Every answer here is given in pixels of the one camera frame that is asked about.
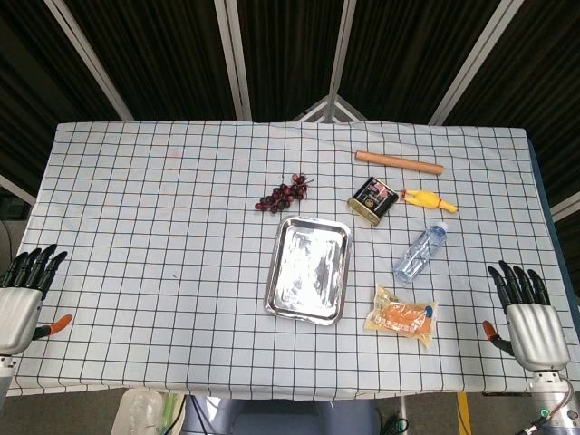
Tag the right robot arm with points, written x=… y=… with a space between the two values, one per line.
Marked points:
x=550 y=403

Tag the white checkered tablecloth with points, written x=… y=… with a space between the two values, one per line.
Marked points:
x=158 y=249

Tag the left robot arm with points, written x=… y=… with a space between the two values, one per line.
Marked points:
x=3 y=376

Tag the white metal frame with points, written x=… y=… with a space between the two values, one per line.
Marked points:
x=331 y=111

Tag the dark red grape bunch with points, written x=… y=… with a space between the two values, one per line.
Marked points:
x=283 y=193

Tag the wooden rolling pin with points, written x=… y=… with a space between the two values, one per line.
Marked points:
x=399 y=162

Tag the black luncheon meat can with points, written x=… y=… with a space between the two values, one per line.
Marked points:
x=373 y=200

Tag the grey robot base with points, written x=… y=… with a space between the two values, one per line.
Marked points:
x=281 y=417

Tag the clear plastic bag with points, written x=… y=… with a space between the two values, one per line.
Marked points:
x=138 y=414

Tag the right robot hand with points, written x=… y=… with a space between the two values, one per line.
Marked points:
x=534 y=328

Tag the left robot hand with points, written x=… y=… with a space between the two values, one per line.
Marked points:
x=16 y=312

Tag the stainless steel tray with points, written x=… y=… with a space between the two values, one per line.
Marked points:
x=308 y=271

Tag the orange transparent plastic snack packet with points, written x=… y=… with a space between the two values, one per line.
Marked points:
x=401 y=317

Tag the yellow rubber chicken toy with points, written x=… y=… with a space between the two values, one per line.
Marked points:
x=428 y=200

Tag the clear plastic water bottle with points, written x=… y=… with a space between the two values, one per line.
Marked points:
x=419 y=254

